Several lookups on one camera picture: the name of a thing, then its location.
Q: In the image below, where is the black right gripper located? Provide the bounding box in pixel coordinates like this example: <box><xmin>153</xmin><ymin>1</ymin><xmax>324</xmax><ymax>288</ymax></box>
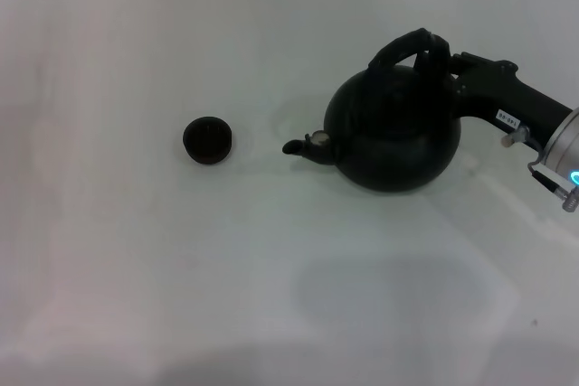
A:
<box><xmin>424</xmin><ymin>32</ymin><xmax>574</xmax><ymax>144</ymax></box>

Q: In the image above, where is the black round teapot with handle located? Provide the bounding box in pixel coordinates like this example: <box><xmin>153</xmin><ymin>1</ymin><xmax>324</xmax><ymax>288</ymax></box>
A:
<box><xmin>281</xmin><ymin>27</ymin><xmax>463</xmax><ymax>195</ymax></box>

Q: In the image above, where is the small dark round teacup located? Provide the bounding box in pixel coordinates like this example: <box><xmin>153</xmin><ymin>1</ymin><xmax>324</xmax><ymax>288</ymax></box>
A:
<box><xmin>182</xmin><ymin>116</ymin><xmax>234</xmax><ymax>165</ymax></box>

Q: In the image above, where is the black cable with metal plug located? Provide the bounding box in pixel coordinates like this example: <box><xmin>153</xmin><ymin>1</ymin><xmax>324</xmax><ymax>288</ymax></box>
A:
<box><xmin>527</xmin><ymin>160</ymin><xmax>579</xmax><ymax>202</ymax></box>

